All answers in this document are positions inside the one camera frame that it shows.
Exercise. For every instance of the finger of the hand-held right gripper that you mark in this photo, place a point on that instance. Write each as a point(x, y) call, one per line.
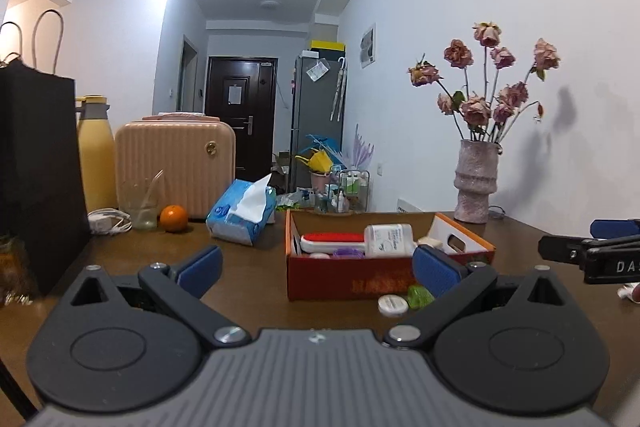
point(565, 248)
point(617, 228)

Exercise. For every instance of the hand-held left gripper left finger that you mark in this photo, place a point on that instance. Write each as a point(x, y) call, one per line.
point(202, 268)

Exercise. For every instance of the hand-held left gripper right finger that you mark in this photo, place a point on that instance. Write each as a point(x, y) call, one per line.
point(435, 272)

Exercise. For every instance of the white screw cap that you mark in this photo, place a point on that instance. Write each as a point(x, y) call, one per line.
point(319, 255)
point(393, 305)

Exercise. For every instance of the translucent plastic bottle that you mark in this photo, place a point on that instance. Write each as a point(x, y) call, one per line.
point(390, 241)

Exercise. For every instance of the purple notched cap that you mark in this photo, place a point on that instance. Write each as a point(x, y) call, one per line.
point(347, 253)

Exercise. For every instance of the red cardboard box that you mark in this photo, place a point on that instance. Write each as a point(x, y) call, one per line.
point(340, 282)

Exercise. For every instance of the green small object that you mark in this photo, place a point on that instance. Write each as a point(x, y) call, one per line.
point(419, 296)

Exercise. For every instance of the orange fruit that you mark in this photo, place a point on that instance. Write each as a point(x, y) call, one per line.
point(174, 218)

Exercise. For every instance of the blue tissue pack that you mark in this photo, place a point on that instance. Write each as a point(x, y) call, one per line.
point(235, 217)

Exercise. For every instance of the clear glass cup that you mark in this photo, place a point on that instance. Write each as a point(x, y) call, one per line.
point(140, 212)

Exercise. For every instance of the pink textured vase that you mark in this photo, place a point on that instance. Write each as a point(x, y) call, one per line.
point(475, 187)

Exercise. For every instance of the pink ribbed suitcase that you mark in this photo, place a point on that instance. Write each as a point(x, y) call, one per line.
point(175, 167)

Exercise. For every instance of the red and white lint brush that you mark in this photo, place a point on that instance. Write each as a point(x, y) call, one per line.
point(332, 242)

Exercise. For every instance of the purple feather decoration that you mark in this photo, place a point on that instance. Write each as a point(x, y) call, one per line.
point(362, 152)

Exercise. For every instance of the dark brown door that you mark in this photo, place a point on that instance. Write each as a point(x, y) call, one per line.
point(240, 127)

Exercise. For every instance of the pink flower pot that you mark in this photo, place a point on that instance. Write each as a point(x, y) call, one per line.
point(320, 181)

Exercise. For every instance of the yellow thermos bottle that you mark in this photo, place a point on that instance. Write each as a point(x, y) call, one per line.
point(97, 157)

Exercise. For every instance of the yellow watering can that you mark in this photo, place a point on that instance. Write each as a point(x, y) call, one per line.
point(320, 162)

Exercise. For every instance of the dried pink roses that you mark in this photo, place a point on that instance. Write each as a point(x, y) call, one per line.
point(475, 109)

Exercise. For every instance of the blue folding rack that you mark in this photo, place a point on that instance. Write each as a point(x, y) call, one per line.
point(322, 142)

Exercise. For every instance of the white paper on door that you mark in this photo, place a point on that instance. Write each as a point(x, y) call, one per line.
point(235, 94)

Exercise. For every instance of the clear plastic bag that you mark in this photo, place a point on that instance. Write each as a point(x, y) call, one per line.
point(12, 267)

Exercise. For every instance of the black paper bag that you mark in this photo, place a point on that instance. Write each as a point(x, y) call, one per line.
point(35, 167)

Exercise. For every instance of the grey refrigerator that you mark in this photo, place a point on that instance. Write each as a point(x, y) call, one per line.
point(315, 107)

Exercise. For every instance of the folded umbrella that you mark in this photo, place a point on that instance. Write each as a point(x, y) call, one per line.
point(340, 87)

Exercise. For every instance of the yellow box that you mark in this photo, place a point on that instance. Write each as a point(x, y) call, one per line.
point(327, 46)

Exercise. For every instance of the ceiling lamp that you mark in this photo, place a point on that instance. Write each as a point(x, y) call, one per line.
point(270, 4)

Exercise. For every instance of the wall poster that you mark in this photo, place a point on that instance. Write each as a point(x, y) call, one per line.
point(368, 47)

